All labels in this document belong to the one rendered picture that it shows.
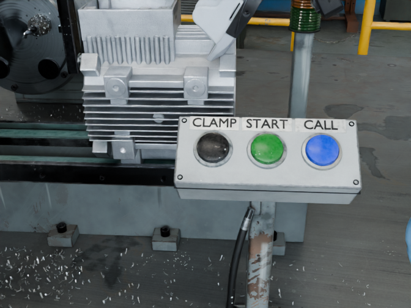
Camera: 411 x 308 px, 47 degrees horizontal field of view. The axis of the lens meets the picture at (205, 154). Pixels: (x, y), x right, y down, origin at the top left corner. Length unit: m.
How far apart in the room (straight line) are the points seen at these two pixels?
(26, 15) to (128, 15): 0.36
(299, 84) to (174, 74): 0.43
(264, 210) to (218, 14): 0.24
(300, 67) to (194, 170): 0.59
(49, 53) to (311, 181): 0.65
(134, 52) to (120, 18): 0.05
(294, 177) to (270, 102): 0.79
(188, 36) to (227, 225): 0.29
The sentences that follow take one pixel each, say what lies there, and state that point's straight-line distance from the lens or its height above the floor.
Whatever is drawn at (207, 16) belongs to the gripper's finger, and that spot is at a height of 1.14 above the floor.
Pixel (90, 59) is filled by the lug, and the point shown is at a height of 1.09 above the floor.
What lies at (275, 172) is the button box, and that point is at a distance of 0.44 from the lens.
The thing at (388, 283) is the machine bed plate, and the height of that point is 0.80.
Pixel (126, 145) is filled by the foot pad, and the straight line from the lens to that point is 0.65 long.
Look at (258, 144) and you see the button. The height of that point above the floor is 1.07.
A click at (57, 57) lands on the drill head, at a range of 0.97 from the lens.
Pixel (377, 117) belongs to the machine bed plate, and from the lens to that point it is 1.19.
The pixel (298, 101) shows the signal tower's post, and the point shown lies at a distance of 1.02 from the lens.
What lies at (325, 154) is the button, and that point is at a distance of 0.44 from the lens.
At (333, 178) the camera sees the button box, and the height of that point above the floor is 1.05.
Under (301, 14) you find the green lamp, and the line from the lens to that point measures 0.95.
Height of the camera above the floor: 1.28
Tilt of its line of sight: 29 degrees down
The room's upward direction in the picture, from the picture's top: 1 degrees counter-clockwise
